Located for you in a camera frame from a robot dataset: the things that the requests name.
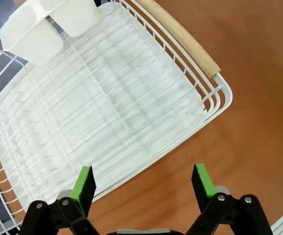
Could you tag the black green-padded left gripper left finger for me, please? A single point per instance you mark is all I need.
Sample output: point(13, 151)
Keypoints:
point(84, 186)

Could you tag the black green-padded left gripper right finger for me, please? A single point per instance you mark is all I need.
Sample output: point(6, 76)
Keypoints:
point(205, 186)

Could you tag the white plastic drip tray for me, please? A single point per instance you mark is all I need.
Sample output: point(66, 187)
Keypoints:
point(102, 102)

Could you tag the white plastic cutlery holder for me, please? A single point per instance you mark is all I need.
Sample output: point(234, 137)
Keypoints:
point(41, 29)

